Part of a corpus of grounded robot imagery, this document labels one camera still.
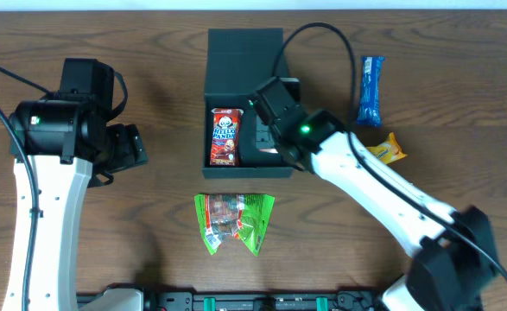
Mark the black aluminium mounting rail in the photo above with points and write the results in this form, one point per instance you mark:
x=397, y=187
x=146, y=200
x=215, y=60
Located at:
x=350, y=300

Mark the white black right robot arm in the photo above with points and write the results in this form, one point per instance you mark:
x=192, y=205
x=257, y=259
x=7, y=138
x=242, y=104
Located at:
x=453, y=254

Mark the red Hello Panda snack box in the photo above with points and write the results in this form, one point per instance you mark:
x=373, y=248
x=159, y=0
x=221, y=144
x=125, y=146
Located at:
x=224, y=145

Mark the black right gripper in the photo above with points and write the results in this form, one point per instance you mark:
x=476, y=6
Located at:
x=258, y=117

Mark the green candy bag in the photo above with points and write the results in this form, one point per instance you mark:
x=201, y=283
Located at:
x=241, y=216

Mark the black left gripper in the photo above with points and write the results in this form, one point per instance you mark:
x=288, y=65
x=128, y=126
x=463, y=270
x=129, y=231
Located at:
x=129, y=144

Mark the orange Lemond biscuit packet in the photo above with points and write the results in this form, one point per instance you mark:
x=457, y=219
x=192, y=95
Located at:
x=388, y=151

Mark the dark green gift box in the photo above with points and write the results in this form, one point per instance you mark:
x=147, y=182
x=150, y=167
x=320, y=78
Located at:
x=238, y=62

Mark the blue cookie roll packet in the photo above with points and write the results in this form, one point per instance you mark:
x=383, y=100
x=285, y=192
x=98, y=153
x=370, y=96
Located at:
x=369, y=107

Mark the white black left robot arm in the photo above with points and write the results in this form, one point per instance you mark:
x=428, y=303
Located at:
x=62, y=149

